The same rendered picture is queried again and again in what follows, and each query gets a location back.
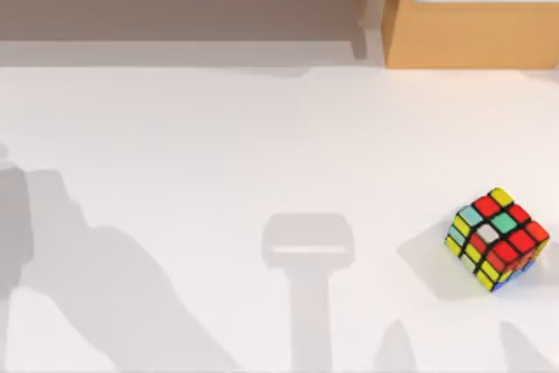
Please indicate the wooden cupboard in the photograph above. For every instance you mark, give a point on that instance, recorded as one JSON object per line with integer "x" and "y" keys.
{"x": 471, "y": 36}

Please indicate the multicoloured puzzle cube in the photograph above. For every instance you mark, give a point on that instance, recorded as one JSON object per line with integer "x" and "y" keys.
{"x": 498, "y": 239}

